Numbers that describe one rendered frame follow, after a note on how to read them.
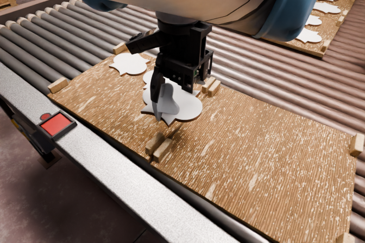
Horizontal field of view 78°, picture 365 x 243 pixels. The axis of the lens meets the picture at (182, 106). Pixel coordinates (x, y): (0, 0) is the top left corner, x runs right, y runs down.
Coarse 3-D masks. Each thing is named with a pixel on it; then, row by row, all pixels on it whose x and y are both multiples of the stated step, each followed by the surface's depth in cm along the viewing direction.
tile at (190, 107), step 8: (176, 88) 53; (144, 96) 52; (176, 96) 51; (184, 96) 51; (192, 96) 51; (184, 104) 50; (192, 104) 50; (200, 104) 49; (144, 112) 49; (152, 112) 48; (184, 112) 48; (192, 112) 48; (200, 112) 48; (168, 120) 46; (176, 120) 47; (184, 120) 47; (192, 120) 47
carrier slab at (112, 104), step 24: (96, 72) 78; (48, 96) 69; (72, 96) 69; (96, 96) 69; (120, 96) 69; (96, 120) 62; (120, 120) 62; (144, 120) 62; (120, 144) 58; (144, 144) 57
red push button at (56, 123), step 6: (60, 114) 65; (48, 120) 63; (54, 120) 63; (60, 120) 63; (66, 120) 63; (42, 126) 62; (48, 126) 62; (54, 126) 62; (60, 126) 62; (48, 132) 60; (54, 132) 60
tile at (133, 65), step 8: (120, 56) 83; (128, 56) 83; (136, 56) 83; (112, 64) 80; (120, 64) 80; (128, 64) 80; (136, 64) 80; (144, 64) 80; (120, 72) 76; (128, 72) 76; (136, 72) 76; (144, 72) 78
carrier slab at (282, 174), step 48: (240, 96) 69; (192, 144) 57; (240, 144) 57; (288, 144) 57; (336, 144) 57; (192, 192) 49; (240, 192) 48; (288, 192) 48; (336, 192) 48; (288, 240) 42; (336, 240) 42
